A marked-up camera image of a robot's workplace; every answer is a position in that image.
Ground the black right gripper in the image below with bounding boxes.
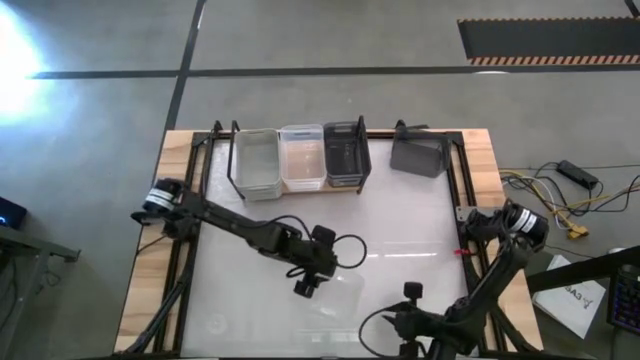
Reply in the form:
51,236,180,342
387,305,447,360

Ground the black aluminium table frame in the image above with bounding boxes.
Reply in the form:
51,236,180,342
113,119,544,360

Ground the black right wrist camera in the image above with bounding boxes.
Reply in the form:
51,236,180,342
403,280,425,302

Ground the black device with blue light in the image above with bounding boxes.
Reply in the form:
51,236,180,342
0,195,29,232

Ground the black power adapter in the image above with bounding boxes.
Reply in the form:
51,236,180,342
556,159,601,191

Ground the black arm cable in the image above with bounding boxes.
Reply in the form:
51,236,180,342
358,304,401,359
259,213,369,279

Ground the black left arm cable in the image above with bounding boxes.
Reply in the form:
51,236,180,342
259,213,369,279

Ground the black keyboard with coloured keys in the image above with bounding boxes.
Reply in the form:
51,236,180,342
606,263,640,337

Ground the white paper sheet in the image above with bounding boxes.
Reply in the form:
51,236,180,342
531,253,608,341

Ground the black mat with hazard stripes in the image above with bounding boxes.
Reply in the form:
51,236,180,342
457,16,640,67

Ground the white floor cable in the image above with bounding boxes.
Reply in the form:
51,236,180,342
517,177,571,229

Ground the grey plastic basket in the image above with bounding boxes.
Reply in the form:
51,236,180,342
233,128,284,203

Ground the grey side desk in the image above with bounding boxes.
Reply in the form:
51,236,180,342
0,224,82,360

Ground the dark smoked plastic basket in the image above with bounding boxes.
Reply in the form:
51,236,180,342
389,130,454,179
322,120,366,189
327,172,364,189

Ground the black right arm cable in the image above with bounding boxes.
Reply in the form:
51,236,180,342
358,304,401,359

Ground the black diagonal bar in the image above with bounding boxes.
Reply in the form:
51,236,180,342
524,243,640,295

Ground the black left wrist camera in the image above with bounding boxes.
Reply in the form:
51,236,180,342
311,224,338,248

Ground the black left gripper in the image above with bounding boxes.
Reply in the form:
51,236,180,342
269,227,340,300

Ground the black floor cable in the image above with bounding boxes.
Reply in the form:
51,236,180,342
499,159,640,221

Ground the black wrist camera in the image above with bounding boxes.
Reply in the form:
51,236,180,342
311,224,338,248
403,280,425,302

